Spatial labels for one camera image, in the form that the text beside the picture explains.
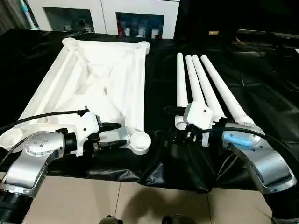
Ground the dark robot left foot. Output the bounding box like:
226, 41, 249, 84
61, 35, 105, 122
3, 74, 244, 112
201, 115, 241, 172
99, 214, 124, 224

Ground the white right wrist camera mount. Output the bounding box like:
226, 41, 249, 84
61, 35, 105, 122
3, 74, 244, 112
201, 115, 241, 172
183, 101, 214, 148

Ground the black left wrist camera cable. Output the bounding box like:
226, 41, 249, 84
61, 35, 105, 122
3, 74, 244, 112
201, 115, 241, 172
0, 106, 91, 168

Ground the white display cabinet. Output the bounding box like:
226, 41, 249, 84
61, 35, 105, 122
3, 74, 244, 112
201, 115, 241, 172
28, 0, 180, 40

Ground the white teal pole stand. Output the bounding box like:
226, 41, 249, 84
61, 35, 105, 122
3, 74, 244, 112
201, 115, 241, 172
18, 0, 39, 30

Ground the grey window curtain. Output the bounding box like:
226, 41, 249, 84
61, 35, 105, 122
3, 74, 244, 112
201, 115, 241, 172
0, 0, 30, 30

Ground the black cabinet with gold label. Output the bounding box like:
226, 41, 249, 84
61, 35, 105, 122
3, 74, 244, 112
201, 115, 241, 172
174, 0, 299, 47

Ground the white plastic table leg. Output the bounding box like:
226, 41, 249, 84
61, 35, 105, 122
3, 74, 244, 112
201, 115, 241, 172
200, 55, 260, 131
192, 54, 227, 119
174, 52, 190, 130
185, 54, 207, 105

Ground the white plastic table top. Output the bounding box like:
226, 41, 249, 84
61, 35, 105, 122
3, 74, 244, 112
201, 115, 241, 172
0, 37, 152, 156

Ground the black work mat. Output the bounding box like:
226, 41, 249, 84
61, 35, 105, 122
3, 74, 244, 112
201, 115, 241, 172
0, 29, 299, 194

